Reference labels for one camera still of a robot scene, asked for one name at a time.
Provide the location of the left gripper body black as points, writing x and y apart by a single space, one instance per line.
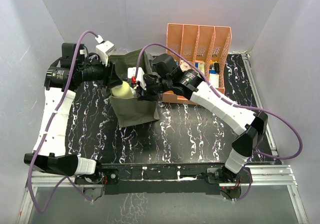
97 72

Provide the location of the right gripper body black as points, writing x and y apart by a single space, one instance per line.
156 87

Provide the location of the pale yellow bottle white cap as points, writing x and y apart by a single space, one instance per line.
122 91

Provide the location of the olive green canvas bag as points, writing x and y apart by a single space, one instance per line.
131 111

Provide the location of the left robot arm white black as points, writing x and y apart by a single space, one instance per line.
49 153

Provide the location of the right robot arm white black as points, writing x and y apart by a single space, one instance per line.
249 126

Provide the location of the green white small box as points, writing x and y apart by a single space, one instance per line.
200 65

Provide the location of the white box in organizer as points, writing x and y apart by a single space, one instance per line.
214 79

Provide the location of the orange plastic file organizer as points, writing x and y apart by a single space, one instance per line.
206 43

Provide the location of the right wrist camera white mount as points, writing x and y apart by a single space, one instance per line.
136 76

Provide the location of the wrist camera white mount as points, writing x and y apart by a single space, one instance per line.
136 76
104 49

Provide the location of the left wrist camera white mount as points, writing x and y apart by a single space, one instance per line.
104 49

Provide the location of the black front rail frame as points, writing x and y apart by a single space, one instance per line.
208 178

